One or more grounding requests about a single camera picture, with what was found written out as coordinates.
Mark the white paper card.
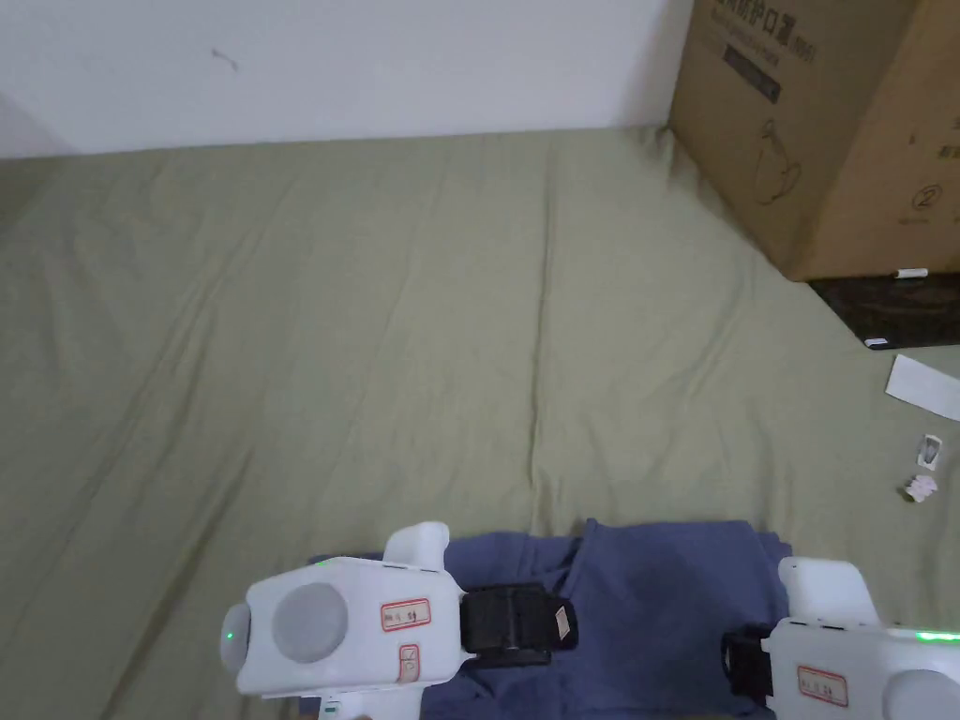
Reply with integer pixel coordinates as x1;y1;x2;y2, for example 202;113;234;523
884;354;960;422

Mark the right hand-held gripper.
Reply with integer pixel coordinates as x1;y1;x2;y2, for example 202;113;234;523
720;556;960;720

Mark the bed with pale green sheet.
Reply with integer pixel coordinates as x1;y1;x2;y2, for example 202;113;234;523
0;123;960;720

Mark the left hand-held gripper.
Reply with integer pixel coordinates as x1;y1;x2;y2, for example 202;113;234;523
220;522;581;720

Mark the brown cardboard carton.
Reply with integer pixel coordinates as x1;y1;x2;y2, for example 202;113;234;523
667;0;960;283

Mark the black patterned pad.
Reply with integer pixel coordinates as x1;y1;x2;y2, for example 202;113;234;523
805;271;960;352

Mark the dark blue shirt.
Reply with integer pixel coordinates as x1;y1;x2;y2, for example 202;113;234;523
306;517;790;720

